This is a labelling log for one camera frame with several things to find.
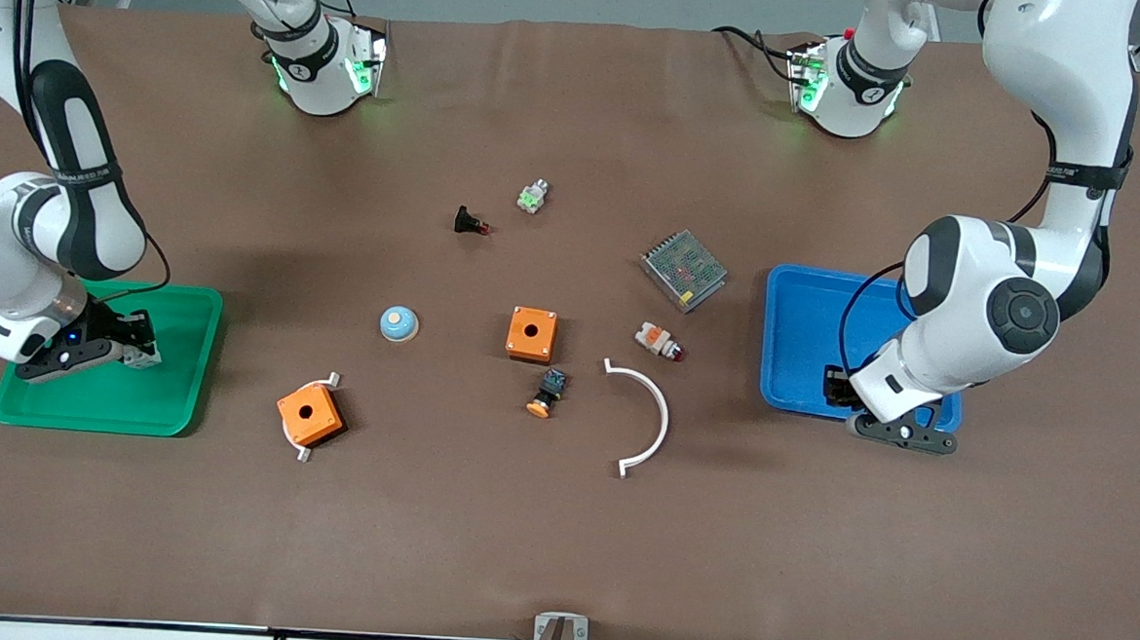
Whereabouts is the blue plastic tray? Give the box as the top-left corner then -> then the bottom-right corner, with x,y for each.
758,263 -> 970,436

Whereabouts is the green plastic tray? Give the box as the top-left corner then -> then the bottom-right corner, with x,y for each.
0,274 -> 226,440

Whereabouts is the metal mesh power supply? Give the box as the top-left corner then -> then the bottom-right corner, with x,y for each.
637,227 -> 732,316

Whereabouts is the orange button box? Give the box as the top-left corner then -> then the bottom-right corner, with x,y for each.
275,383 -> 348,450
505,305 -> 561,365

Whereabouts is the blue white round buzzer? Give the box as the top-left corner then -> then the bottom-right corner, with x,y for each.
379,305 -> 421,345

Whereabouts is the orange capped push button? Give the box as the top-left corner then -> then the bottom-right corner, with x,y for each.
525,366 -> 569,420

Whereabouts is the brown table mat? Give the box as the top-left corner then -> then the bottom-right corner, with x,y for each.
0,0 -> 1140,640

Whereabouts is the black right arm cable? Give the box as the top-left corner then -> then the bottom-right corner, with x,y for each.
0,0 -> 187,308

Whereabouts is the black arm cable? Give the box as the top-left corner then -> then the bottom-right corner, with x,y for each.
834,100 -> 1062,387
0,0 -> 187,308

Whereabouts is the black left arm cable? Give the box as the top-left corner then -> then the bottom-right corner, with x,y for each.
834,100 -> 1062,387

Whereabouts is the large white curved bracket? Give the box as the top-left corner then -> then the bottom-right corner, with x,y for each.
597,358 -> 673,481

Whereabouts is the red white orange switch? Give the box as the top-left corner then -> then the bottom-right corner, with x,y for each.
633,321 -> 687,363

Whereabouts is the orange box with bracket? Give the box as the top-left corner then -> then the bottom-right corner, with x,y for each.
280,368 -> 343,465

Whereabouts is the black base cable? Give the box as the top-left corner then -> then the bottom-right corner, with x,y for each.
708,24 -> 803,83

